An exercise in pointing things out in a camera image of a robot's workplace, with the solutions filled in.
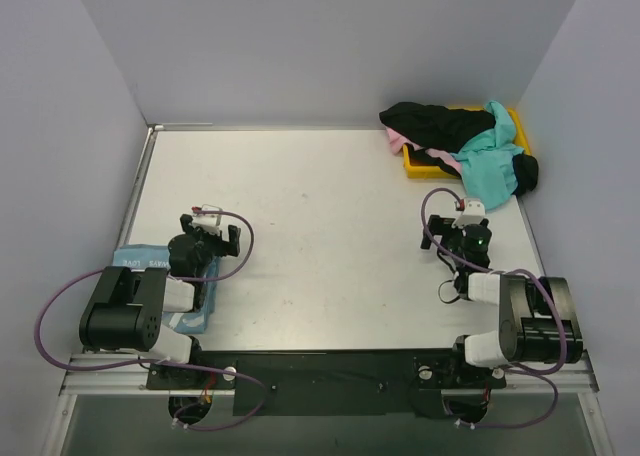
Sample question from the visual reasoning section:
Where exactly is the black t shirt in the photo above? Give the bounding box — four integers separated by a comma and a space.
379, 102, 539, 196

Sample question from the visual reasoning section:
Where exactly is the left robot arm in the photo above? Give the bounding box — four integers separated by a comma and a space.
79, 206, 241, 388

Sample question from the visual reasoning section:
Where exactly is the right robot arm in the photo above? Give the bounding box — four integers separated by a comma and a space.
421, 215, 584, 385

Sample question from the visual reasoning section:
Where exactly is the folded light blue t shirt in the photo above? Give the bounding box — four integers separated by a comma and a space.
112, 244, 217, 335

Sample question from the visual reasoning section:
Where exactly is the teal t shirt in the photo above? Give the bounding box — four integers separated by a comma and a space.
452, 101, 524, 211

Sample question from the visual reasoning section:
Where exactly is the yellow plastic bin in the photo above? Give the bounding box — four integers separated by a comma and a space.
402, 108, 532, 179

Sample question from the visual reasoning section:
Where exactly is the pink t shirt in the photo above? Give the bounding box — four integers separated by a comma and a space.
386, 128, 462, 177

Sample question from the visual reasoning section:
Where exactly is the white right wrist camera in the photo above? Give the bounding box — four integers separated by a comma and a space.
452, 198, 486, 228

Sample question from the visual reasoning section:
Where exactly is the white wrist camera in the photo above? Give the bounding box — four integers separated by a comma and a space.
452, 198, 486, 228
191, 204, 222, 235

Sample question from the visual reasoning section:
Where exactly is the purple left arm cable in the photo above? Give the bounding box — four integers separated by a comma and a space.
33, 209, 269, 432

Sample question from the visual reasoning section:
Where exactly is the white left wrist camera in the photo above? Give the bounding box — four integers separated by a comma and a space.
191, 204, 222, 235

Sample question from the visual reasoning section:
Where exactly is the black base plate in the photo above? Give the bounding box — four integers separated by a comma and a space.
146, 349, 506, 419

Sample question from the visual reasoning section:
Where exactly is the aluminium front rail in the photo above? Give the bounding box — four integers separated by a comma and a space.
60, 354, 599, 396

